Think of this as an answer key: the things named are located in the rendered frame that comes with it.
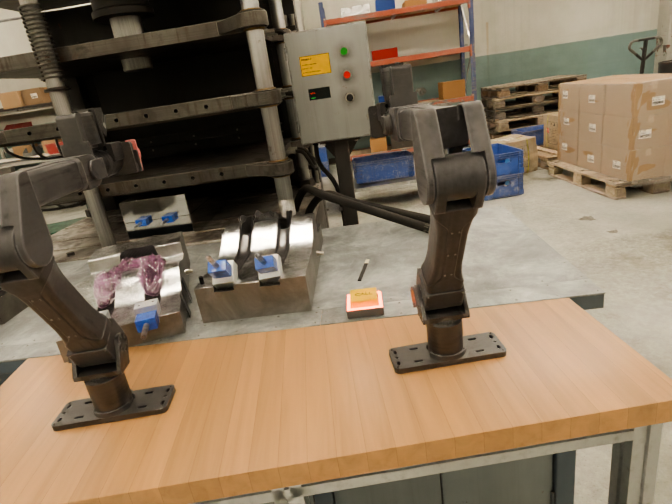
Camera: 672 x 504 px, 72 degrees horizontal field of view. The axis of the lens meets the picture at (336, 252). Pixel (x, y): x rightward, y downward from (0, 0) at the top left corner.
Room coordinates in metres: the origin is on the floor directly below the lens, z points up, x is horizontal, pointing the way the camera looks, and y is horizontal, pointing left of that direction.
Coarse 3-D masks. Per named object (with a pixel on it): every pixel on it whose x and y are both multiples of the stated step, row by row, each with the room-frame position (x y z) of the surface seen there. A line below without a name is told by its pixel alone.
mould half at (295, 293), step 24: (312, 216) 1.29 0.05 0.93; (264, 240) 1.23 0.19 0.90; (312, 240) 1.20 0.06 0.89; (288, 264) 1.06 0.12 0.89; (312, 264) 1.12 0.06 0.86; (240, 288) 0.98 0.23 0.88; (264, 288) 0.98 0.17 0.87; (288, 288) 0.97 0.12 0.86; (312, 288) 1.05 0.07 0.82; (216, 312) 0.99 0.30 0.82; (240, 312) 0.98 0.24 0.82; (264, 312) 0.98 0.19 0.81; (288, 312) 0.97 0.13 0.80
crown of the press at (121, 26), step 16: (0, 0) 2.30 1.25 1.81; (16, 0) 2.34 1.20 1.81; (48, 0) 2.42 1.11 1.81; (64, 0) 2.47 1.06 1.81; (80, 0) 2.52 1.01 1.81; (96, 0) 2.06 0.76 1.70; (112, 0) 2.05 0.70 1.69; (128, 0) 2.06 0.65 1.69; (144, 0) 2.12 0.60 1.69; (96, 16) 2.06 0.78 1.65; (112, 16) 2.08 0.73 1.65; (128, 16) 2.10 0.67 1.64; (144, 16) 2.18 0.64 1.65; (128, 32) 2.10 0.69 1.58; (128, 64) 2.10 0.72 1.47; (144, 64) 2.11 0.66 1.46
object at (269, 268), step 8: (256, 256) 0.93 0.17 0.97; (264, 256) 0.97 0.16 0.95; (272, 256) 0.97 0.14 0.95; (256, 264) 0.96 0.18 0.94; (264, 264) 0.96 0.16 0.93; (272, 264) 0.96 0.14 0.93; (280, 264) 1.01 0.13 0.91; (264, 272) 0.98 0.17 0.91; (272, 272) 0.99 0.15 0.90; (280, 272) 0.99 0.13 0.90; (264, 280) 0.99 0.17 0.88; (272, 280) 1.00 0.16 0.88
